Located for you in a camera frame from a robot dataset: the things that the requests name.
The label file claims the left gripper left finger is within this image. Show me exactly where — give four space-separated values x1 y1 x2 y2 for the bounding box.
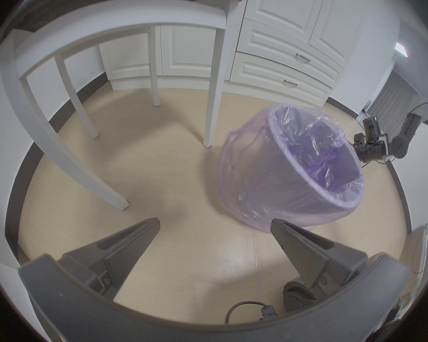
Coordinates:
59 218 161 300

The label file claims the white trash bin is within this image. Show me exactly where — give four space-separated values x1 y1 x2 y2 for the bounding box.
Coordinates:
228 105 365 228

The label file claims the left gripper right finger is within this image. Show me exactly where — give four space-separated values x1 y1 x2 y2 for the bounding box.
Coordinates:
270 218 369 294

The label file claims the black cable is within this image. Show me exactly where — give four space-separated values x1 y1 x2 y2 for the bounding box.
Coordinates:
225 300 281 325

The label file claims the white chair dark grey seat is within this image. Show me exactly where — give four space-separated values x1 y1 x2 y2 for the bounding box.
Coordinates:
0 0 247 211

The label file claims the white wardrobe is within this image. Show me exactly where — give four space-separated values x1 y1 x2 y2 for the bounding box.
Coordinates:
99 0 364 108

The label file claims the grey curtain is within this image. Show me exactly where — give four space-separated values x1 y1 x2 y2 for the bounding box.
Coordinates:
365 73 415 128

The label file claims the purple plastic bag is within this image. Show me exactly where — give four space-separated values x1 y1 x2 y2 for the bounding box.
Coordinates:
218 103 365 233

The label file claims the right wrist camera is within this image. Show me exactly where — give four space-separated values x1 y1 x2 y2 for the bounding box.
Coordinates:
363 117 381 142

